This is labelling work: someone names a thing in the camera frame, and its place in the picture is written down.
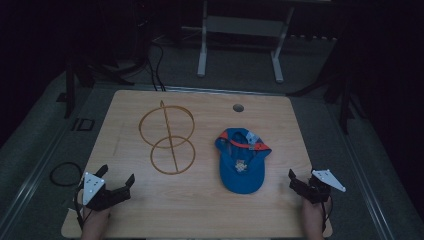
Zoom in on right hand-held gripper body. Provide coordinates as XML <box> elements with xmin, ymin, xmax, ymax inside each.
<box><xmin>301</xmin><ymin>168</ymin><xmax>347</xmax><ymax>205</ymax></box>

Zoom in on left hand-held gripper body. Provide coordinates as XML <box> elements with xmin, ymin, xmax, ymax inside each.
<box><xmin>78</xmin><ymin>171</ymin><xmax>118</xmax><ymax>212</ymax></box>

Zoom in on blue baseball cap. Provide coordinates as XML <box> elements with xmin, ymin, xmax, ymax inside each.
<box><xmin>214</xmin><ymin>127</ymin><xmax>273</xmax><ymax>196</ymax></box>

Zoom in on wooden hat rack rings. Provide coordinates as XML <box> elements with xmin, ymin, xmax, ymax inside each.
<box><xmin>138</xmin><ymin>99</ymin><xmax>197</xmax><ymax>176</ymax></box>

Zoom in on person's left hand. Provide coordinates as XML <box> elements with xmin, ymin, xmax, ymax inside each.
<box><xmin>79</xmin><ymin>203</ymin><xmax>112</xmax><ymax>240</ymax></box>

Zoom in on person's right hand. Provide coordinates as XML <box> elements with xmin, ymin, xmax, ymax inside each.
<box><xmin>301</xmin><ymin>195</ymin><xmax>333</xmax><ymax>240</ymax></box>

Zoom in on black metal stand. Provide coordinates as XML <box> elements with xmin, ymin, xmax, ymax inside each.
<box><xmin>285</xmin><ymin>64</ymin><xmax>368</xmax><ymax>135</ymax></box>
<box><xmin>55</xmin><ymin>62</ymin><xmax>135</xmax><ymax>120</ymax></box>

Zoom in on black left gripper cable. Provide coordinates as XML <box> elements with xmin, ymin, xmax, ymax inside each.
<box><xmin>73</xmin><ymin>181</ymin><xmax>89</xmax><ymax>232</ymax></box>

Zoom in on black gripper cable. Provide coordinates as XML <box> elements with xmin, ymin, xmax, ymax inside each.
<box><xmin>73</xmin><ymin>181</ymin><xmax>89</xmax><ymax>232</ymax></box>
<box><xmin>319</xmin><ymin>196</ymin><xmax>334</xmax><ymax>234</ymax></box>

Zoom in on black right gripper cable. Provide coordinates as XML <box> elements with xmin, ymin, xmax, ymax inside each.
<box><xmin>319</xmin><ymin>196</ymin><xmax>334</xmax><ymax>234</ymax></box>

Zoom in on black looped floor cable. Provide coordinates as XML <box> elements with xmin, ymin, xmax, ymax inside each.
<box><xmin>49</xmin><ymin>161</ymin><xmax>84</xmax><ymax>188</ymax></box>

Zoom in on black square floor bracket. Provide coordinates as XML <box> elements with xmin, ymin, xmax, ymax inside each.
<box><xmin>71</xmin><ymin>117</ymin><xmax>96</xmax><ymax>132</ymax></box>

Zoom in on white metal desk frame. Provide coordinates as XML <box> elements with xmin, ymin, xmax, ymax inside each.
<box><xmin>195</xmin><ymin>0</ymin><xmax>296</xmax><ymax>85</ymax></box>

